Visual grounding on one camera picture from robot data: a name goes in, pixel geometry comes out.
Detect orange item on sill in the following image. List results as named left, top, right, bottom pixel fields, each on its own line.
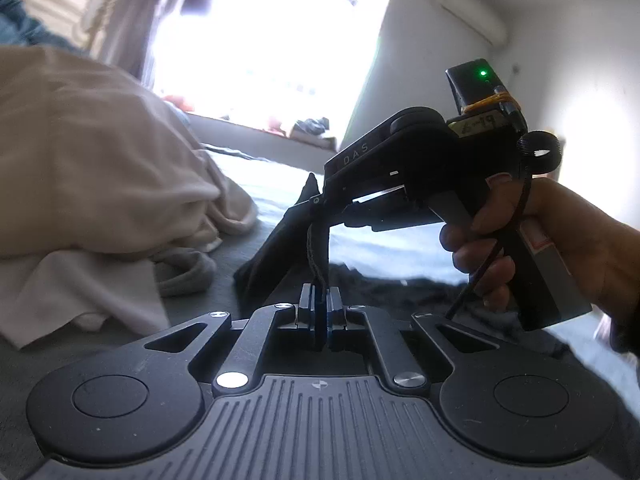
left=164, top=96, right=193, bottom=113

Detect grey curtain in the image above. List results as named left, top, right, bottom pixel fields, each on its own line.
left=99, top=0, right=210, bottom=86

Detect beige clothes pile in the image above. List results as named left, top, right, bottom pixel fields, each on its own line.
left=1, top=46, right=257, bottom=348

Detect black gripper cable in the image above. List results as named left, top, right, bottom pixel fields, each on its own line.
left=444, top=129, right=561, bottom=321

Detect clothes on window sill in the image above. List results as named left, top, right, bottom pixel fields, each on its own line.
left=288, top=117, right=337, bottom=151

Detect wall air conditioner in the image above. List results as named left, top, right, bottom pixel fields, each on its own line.
left=436, top=0, right=509, bottom=48

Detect blue duvet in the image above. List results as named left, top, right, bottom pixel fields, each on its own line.
left=0, top=0, right=86, bottom=55

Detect black t-shirt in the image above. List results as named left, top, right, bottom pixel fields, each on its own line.
left=329, top=264, right=639, bottom=478

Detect person right hand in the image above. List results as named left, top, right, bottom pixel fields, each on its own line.
left=440, top=178, right=639, bottom=333

